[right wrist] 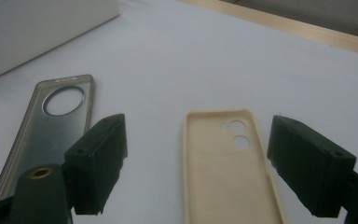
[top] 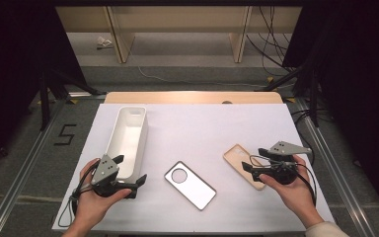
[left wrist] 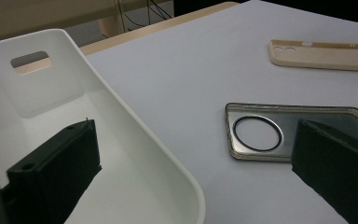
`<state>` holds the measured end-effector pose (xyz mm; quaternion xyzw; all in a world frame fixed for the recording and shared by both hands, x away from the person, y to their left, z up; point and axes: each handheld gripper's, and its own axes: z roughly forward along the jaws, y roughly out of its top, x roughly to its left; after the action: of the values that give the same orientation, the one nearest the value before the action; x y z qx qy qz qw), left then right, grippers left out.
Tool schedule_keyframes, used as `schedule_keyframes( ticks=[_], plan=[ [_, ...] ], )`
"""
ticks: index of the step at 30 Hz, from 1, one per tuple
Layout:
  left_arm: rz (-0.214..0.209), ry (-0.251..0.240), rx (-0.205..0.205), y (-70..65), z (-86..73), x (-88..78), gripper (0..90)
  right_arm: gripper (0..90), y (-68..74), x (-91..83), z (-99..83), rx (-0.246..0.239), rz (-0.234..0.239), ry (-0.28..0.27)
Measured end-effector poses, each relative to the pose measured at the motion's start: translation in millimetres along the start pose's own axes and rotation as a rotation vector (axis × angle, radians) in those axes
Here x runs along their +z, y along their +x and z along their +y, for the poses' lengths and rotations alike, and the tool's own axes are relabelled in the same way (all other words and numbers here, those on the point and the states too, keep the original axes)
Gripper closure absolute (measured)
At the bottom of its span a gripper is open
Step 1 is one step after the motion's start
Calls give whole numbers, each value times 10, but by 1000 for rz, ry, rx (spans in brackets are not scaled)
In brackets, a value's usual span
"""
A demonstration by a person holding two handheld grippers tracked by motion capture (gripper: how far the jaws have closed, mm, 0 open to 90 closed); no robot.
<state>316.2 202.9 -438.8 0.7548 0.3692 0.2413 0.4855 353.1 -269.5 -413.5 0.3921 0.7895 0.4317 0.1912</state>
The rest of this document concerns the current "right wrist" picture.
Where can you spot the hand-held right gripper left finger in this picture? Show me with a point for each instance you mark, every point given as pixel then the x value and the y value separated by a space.
pixel 96 161

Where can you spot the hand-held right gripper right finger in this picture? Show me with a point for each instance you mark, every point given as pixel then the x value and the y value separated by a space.
pixel 310 168

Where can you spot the white table mat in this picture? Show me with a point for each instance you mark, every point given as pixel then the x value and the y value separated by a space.
pixel 167 62

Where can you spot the grey transparent phone case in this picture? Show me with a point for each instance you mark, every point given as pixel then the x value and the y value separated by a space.
pixel 43 140

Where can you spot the white storage box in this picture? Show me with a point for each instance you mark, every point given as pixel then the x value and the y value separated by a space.
pixel 28 31

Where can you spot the wooden table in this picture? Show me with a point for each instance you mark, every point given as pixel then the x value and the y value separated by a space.
pixel 292 28

